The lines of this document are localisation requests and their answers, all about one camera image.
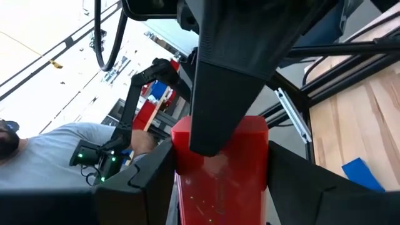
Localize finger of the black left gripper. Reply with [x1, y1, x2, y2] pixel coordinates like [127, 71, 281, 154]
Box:
[189, 0, 339, 157]

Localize black table frame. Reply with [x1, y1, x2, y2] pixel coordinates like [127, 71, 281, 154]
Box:
[259, 34, 400, 163]

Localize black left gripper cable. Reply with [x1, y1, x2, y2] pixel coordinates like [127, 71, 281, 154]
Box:
[93, 0, 129, 73]

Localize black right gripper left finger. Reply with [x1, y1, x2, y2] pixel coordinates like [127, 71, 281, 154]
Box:
[92, 139, 179, 225]

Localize person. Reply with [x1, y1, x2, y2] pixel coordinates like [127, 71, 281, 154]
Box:
[0, 118, 159, 191]

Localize blue tape strip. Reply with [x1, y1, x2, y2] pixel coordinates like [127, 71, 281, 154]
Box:
[341, 157, 386, 193]

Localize silver aluminium bracket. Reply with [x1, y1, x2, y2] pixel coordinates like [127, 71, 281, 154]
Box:
[274, 87, 313, 144]

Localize red tray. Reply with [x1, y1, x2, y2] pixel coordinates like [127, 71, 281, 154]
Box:
[171, 115, 269, 225]

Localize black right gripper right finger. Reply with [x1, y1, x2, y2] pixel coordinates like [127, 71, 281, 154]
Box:
[267, 141, 388, 225]

